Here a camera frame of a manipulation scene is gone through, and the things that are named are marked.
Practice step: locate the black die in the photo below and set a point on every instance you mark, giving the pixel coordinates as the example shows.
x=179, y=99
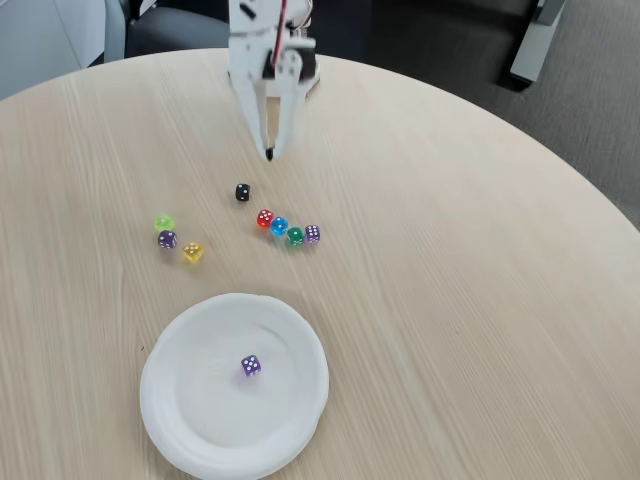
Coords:
x=243, y=192

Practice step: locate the light green translucent die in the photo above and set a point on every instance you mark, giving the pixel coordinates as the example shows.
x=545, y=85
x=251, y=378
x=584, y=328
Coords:
x=164, y=222

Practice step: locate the white cabinet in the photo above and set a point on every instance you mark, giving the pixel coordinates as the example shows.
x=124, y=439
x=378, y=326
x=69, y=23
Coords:
x=45, y=40

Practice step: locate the purple translucent die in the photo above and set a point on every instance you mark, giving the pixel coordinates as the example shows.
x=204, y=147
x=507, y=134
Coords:
x=167, y=240
x=312, y=233
x=251, y=366

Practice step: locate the yellow translucent die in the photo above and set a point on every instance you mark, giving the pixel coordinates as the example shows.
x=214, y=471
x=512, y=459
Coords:
x=192, y=253

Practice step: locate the dark green translucent die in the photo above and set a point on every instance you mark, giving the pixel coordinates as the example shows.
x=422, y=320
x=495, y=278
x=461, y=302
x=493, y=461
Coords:
x=295, y=236

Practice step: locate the white paper plate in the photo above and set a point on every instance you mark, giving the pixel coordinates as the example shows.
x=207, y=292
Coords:
x=210, y=410

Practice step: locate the blue translucent die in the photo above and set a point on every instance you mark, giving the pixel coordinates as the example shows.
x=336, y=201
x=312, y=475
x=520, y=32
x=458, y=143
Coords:
x=279, y=227

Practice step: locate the dark grey office chair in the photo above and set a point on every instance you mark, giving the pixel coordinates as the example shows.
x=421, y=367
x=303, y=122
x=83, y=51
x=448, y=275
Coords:
x=170, y=30

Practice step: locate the grey desk leg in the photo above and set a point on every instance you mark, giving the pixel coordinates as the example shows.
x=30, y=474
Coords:
x=532, y=45

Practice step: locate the red translucent die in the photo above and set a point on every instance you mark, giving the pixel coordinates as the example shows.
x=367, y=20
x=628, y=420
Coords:
x=264, y=220

